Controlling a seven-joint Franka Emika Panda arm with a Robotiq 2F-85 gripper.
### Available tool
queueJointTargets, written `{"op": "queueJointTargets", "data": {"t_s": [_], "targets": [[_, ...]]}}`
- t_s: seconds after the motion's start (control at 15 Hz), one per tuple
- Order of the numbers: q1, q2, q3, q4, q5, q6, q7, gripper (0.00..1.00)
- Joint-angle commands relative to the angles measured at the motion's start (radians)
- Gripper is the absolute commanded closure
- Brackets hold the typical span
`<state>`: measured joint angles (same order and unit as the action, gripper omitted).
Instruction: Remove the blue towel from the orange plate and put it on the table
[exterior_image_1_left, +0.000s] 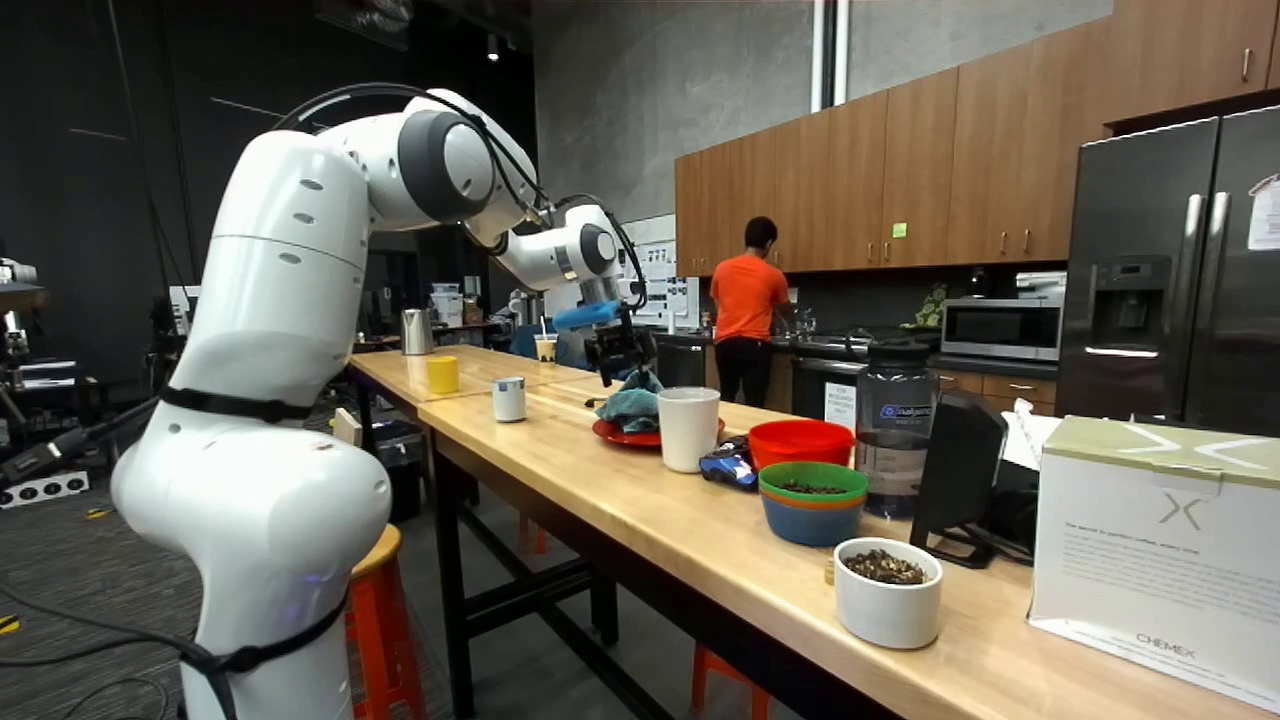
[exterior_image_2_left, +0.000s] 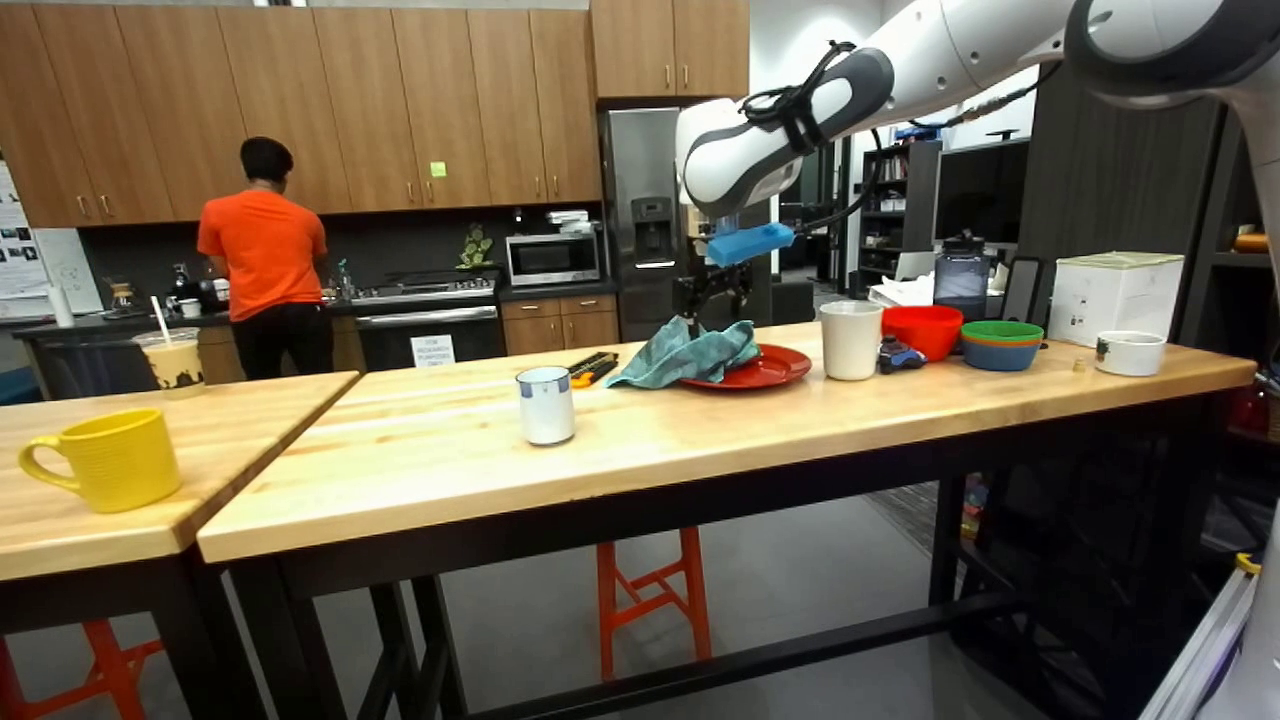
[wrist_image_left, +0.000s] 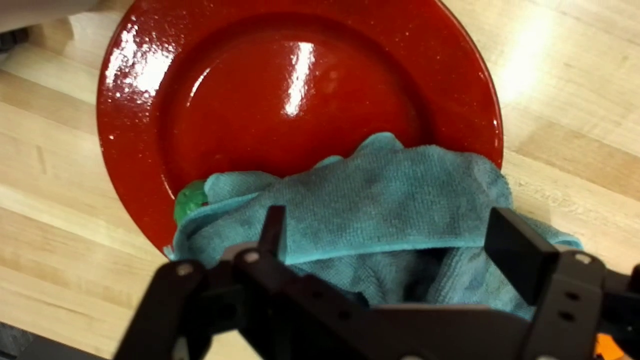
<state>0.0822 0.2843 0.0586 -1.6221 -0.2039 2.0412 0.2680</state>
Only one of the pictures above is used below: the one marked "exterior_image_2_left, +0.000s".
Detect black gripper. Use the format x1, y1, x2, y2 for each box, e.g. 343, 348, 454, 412
685, 261, 757, 332

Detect blue microfibre towel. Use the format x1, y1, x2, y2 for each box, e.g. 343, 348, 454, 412
603, 311, 765, 395

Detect orange red plate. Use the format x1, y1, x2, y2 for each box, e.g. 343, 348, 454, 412
674, 340, 817, 395

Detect tall white cup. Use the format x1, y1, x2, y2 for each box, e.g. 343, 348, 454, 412
817, 299, 888, 383

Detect yellow black hand tool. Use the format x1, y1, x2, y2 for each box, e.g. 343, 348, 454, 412
565, 348, 625, 393

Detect dark steel refrigerator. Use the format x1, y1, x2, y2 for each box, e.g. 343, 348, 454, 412
600, 105, 775, 345

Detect steel microwave oven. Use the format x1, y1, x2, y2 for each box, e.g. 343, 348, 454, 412
499, 227, 609, 292

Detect small dark blue object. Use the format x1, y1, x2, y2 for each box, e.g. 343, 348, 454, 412
873, 337, 930, 374

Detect small white can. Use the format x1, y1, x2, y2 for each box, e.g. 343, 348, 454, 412
512, 362, 580, 453

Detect dark background shelf unit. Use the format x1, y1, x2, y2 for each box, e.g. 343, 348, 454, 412
852, 132, 941, 292

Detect red bowl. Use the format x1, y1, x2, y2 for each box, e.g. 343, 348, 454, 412
874, 304, 967, 367

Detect green potted plant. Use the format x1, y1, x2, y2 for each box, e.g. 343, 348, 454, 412
454, 221, 499, 276

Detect brown cabinets above refrigerator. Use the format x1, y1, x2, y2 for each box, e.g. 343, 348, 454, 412
589, 0, 751, 105

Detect small white card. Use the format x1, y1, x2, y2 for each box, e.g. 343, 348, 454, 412
406, 332, 460, 372

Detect orange metal stool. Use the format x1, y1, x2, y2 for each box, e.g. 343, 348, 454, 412
0, 617, 170, 720
591, 523, 716, 686

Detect green bowl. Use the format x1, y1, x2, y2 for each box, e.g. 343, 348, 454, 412
961, 317, 1049, 350

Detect blue bowl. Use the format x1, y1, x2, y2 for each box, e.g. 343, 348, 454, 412
961, 340, 1049, 374

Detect black steel oven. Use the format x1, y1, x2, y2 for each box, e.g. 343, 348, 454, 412
348, 284, 508, 372

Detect white cardboard box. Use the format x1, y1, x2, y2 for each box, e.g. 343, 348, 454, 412
1044, 249, 1188, 350

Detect white bowl with coffee beans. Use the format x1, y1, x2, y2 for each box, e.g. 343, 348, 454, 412
1092, 326, 1171, 379

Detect person in orange shirt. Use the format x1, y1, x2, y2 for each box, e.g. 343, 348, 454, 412
197, 132, 334, 379

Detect black shelving unit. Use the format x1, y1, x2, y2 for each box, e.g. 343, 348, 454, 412
1176, 105, 1280, 372

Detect beige cup with straw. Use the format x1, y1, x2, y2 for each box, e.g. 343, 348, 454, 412
135, 292, 207, 393

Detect yellow mug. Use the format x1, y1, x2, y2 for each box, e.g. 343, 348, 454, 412
14, 406, 184, 516

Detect black chair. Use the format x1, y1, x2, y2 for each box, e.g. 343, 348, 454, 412
13, 323, 164, 405

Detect long wooden table black frame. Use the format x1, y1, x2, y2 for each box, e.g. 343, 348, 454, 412
197, 317, 1260, 720

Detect brown wall cabinets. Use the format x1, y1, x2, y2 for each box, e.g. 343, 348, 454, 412
0, 0, 603, 233

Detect short wooden table black frame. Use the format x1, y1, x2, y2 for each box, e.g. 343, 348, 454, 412
0, 367, 362, 720

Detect white wall poster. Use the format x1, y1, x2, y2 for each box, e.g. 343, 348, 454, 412
0, 155, 73, 332

